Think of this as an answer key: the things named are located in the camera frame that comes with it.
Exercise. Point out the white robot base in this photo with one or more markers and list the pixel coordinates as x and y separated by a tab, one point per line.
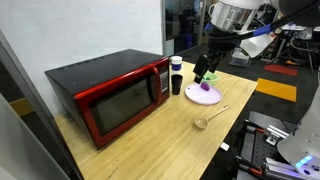
302	147

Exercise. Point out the white blue striped cup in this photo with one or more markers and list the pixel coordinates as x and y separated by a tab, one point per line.
176	64

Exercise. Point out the black red microwave body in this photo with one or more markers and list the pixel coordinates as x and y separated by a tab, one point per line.
71	79

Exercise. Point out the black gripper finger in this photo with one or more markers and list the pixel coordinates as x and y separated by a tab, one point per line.
201	67
214	64

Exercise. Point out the purple eggplant toy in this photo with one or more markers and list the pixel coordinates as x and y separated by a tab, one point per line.
205	86

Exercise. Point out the white jug on floor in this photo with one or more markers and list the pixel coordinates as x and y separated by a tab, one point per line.
256	45

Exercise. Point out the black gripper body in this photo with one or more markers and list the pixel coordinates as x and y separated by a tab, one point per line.
216	46

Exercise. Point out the wire rack with bin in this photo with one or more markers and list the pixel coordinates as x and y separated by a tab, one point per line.
239	58

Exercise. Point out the wooden spoon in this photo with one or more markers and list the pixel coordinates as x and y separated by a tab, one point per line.
203	123

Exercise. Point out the black plastic cup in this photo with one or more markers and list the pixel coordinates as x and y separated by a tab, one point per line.
176	81

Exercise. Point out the black metal mounting frame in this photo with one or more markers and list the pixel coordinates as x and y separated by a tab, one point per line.
259	158

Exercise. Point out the lavender round plate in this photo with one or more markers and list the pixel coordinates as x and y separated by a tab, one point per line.
197	94

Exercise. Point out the green bowl on table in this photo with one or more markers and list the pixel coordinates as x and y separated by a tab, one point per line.
210	78

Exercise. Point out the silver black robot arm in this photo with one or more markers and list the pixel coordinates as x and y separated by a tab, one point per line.
230	20

